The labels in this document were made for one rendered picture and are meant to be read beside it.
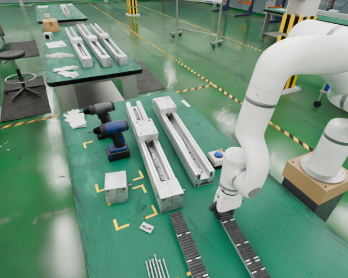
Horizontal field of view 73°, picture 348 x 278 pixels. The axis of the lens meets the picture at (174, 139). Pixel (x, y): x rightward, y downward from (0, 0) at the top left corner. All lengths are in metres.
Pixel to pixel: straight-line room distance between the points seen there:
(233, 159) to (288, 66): 0.31
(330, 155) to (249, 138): 0.53
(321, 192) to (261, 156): 0.53
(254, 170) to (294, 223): 0.46
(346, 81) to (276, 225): 0.59
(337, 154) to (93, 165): 1.13
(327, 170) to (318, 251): 0.35
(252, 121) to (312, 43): 0.24
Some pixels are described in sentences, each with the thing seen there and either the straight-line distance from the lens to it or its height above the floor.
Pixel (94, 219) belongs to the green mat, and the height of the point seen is 0.78.
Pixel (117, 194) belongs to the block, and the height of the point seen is 0.84.
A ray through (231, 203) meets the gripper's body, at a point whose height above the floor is 0.91.
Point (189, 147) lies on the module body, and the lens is 1.30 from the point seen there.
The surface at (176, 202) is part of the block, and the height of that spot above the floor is 0.83.
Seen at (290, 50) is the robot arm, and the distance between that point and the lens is 0.68.
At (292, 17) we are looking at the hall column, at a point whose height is 1.07.
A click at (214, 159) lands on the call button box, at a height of 0.84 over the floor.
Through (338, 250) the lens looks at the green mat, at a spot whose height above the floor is 0.78.
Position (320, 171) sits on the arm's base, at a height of 0.90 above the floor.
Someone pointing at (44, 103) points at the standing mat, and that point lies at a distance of 3.90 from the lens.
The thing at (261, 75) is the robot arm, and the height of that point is 1.40.
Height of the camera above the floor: 1.63
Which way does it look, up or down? 36 degrees down
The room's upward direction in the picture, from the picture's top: 1 degrees clockwise
